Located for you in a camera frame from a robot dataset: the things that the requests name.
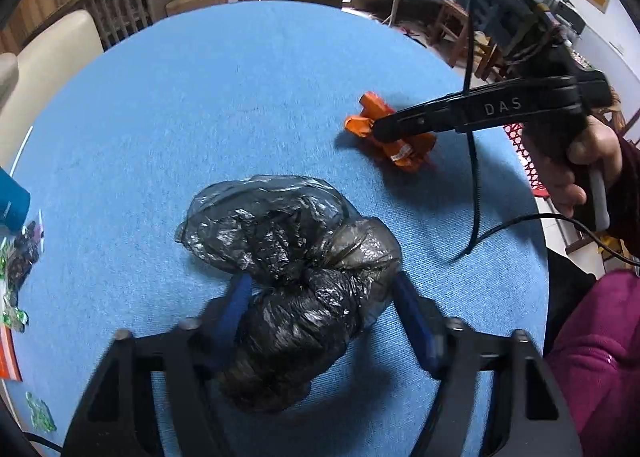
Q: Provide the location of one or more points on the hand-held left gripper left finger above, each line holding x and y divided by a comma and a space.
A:
237, 302

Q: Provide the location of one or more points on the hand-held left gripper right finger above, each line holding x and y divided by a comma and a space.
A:
415, 322

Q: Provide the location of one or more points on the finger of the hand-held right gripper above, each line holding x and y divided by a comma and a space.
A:
415, 122

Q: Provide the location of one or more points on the red mesh basket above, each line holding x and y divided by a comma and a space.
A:
515, 129

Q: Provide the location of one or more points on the orange wrapper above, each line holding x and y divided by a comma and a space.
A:
372, 107

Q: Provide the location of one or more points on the black plastic bag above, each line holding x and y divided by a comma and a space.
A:
300, 247

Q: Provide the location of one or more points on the person's right forearm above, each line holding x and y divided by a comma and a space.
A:
631, 197

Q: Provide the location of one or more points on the person's right hand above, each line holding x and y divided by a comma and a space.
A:
600, 147

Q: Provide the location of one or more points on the person's magenta clothing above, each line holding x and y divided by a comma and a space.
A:
600, 362

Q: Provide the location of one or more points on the blue tablecloth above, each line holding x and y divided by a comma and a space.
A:
200, 112

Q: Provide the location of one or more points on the pile of green candy wrappers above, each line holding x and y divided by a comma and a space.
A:
22, 257

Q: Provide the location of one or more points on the orange and white box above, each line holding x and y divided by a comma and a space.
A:
7, 357

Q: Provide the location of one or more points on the teal water bottle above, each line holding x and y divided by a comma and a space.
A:
12, 202

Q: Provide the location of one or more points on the radiator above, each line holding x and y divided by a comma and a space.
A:
120, 12

